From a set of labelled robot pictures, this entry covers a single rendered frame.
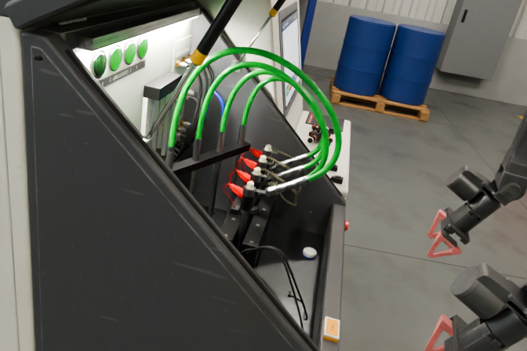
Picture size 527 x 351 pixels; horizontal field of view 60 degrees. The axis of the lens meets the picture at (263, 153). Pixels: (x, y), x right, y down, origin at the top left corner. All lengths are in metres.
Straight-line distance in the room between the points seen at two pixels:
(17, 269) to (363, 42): 5.14
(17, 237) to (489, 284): 0.78
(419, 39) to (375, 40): 0.51
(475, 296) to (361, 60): 5.09
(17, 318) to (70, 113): 0.47
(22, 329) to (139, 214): 0.39
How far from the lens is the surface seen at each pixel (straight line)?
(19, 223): 0.90
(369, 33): 5.72
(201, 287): 0.81
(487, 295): 0.81
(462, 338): 0.87
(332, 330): 0.98
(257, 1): 1.32
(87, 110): 0.73
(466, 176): 1.18
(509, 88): 8.38
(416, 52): 5.84
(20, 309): 1.02
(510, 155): 1.17
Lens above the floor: 1.62
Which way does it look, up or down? 24 degrees down
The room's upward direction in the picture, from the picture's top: 11 degrees clockwise
